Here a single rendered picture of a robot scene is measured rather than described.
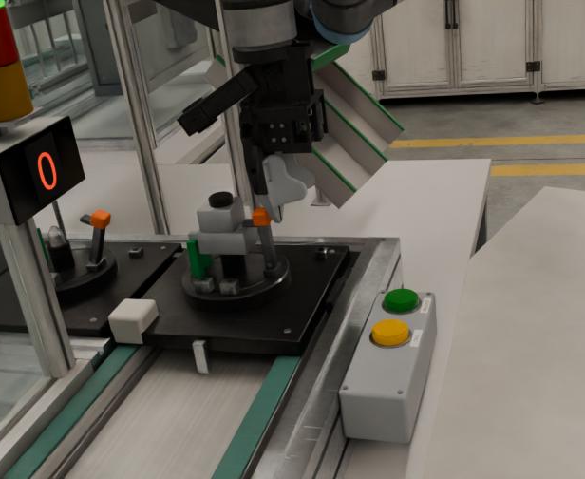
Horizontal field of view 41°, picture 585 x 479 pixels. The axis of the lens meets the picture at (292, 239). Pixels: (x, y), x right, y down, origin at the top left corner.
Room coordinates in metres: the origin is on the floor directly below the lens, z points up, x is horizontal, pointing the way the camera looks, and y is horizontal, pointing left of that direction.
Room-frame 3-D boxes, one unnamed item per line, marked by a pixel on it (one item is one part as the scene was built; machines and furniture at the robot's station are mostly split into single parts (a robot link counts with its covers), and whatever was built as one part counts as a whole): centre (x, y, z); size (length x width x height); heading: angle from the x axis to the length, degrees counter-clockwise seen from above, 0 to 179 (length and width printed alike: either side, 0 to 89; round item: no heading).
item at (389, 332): (0.73, -0.09, 0.96); 0.04 x 0.04 x 0.02
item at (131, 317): (0.83, 0.20, 0.97); 0.05 x 0.05 x 0.04; 69
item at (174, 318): (0.88, 0.08, 0.96); 0.24 x 0.24 x 0.02; 69
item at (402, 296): (0.79, -0.12, 0.96); 0.04 x 0.04 x 0.02
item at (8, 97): (0.75, 0.26, 1.28); 0.05 x 0.05 x 0.05
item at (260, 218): (0.87, 0.04, 1.04); 0.04 x 0.02 x 0.08; 69
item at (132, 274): (0.97, 0.32, 1.01); 0.24 x 0.24 x 0.13; 69
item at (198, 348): (0.77, 0.12, 0.95); 0.01 x 0.01 x 0.04; 69
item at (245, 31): (0.86, 0.00, 1.29); 0.08 x 0.08 x 0.05
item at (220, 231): (0.89, 0.09, 1.06); 0.08 x 0.04 x 0.07; 69
